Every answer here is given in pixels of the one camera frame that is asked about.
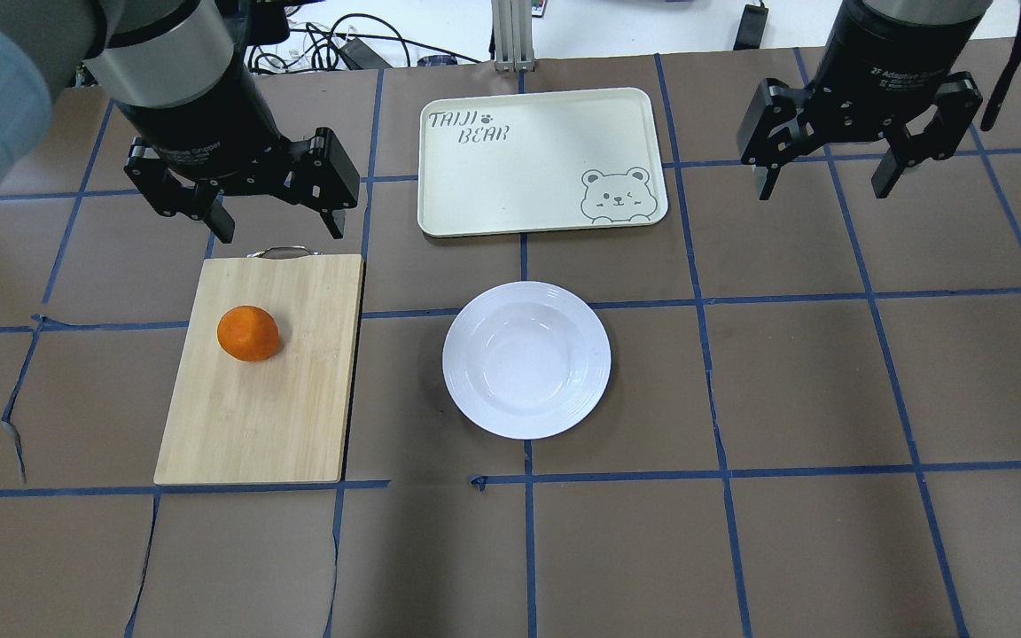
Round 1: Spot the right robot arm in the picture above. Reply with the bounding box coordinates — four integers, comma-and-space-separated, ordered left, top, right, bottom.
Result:
737, 1, 1021, 199

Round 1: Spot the black power adapter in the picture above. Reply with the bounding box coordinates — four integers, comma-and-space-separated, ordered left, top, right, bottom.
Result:
732, 1, 768, 50

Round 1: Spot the cream bear tray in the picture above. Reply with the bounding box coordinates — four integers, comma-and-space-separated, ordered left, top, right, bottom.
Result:
417, 86, 668, 238

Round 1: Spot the bamboo cutting board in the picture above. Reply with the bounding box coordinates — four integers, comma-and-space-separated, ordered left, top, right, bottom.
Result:
153, 254, 364, 487

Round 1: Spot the black cable bundle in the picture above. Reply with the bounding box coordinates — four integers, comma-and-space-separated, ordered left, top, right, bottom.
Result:
245, 12, 485, 73

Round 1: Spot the aluminium frame post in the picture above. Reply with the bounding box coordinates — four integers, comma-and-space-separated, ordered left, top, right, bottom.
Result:
491, 0, 536, 73

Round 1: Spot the white ceramic plate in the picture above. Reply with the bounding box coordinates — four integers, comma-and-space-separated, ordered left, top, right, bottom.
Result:
441, 280, 612, 440

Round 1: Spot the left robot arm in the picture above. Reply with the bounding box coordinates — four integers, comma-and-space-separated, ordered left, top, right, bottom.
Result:
0, 1, 360, 244

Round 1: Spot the orange fruit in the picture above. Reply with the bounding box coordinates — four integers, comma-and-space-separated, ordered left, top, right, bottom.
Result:
215, 306, 281, 362

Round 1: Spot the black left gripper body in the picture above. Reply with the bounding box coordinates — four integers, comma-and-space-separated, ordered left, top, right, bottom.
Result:
117, 54, 360, 215

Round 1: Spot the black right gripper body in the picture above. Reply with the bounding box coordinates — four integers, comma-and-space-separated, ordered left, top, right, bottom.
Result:
737, 4, 984, 166

